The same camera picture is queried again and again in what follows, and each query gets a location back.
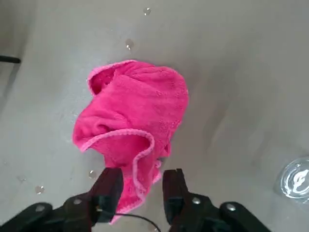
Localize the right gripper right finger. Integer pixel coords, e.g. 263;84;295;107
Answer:
162;168;275;232

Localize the clear glass beaker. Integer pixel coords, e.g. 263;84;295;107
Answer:
273;156;309;204

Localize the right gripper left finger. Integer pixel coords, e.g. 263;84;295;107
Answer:
0;168;124;232

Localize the thin black wire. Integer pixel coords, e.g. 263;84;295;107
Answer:
113;213;160;232

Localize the pink rag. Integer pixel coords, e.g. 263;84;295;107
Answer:
71;59;189;225

